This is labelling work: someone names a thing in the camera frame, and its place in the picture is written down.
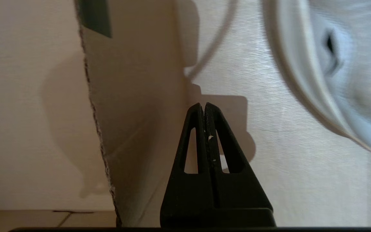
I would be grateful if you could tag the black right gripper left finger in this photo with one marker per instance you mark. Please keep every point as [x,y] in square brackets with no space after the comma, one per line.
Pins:
[179,199]

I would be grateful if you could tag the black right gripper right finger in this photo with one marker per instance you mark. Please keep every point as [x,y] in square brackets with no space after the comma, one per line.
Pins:
[243,199]

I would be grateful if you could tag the brown cardboard shoe box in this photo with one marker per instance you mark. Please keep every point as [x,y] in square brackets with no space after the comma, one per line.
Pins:
[134,96]

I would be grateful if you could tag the white sneaker with black logo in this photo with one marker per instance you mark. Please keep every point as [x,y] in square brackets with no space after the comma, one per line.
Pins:
[349,80]

